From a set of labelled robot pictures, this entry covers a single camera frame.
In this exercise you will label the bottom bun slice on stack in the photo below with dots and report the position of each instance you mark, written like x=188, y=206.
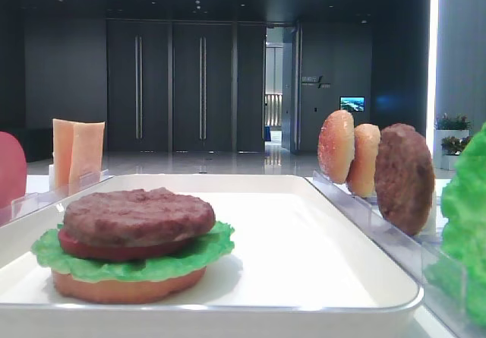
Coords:
x=118, y=292

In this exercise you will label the red tomato slice on stack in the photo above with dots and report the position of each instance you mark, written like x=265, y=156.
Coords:
x=78, y=249

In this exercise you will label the green lettuce leaf standing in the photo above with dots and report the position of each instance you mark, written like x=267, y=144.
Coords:
x=465, y=224

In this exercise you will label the wall monitor screen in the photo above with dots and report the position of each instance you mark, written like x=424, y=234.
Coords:
x=352, y=103

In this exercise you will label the orange cheese slice front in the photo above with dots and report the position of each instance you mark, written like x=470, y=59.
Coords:
x=87, y=154

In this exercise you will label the potted flowers planter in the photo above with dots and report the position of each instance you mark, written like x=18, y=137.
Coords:
x=451, y=135

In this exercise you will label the brown meat patty standing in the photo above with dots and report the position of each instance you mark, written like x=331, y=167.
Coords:
x=404, y=178

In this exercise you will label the red tomato slice standing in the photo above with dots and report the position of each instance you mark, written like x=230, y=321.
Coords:
x=13, y=169

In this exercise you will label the orange cheese slice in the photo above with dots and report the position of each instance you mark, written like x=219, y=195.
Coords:
x=63, y=135
x=87, y=154

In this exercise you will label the sesame bun top standing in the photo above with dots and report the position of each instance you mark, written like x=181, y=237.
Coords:
x=336, y=146

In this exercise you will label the green lettuce leaf on stack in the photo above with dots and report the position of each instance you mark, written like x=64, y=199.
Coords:
x=201, y=252

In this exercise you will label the bun slice standing right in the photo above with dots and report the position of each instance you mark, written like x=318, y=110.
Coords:
x=360, y=180

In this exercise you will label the brown meat patty on stack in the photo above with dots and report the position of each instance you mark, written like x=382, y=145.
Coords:
x=137, y=218

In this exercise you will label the orange cheese slice rear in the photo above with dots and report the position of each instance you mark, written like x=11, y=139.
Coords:
x=63, y=135

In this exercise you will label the dark double doors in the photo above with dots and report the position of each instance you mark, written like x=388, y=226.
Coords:
x=185, y=86

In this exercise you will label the white rectangular tray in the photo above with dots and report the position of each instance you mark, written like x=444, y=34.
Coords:
x=299, y=268

